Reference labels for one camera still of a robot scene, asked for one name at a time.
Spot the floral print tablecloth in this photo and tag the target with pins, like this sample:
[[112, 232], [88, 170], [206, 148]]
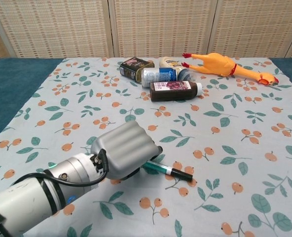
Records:
[[210, 148]]

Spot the blue silver drink can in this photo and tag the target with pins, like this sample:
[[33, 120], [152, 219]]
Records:
[[158, 76]]

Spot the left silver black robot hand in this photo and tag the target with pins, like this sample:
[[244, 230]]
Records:
[[126, 148]]

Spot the dark blue table cover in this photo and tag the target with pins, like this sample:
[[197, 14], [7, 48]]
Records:
[[12, 81]]

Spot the yellow rubber chicken toy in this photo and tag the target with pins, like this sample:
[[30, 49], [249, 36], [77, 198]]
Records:
[[215, 64]]

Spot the cream mayonnaise squeeze bottle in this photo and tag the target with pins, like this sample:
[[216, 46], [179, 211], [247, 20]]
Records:
[[169, 63]]

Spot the green white marker pen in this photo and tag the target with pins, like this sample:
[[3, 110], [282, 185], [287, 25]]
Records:
[[158, 168]]

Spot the black luncheon meat tin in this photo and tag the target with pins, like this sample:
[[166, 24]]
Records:
[[133, 66]]

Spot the brown sauce bottle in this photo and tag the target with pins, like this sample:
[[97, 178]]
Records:
[[173, 91]]

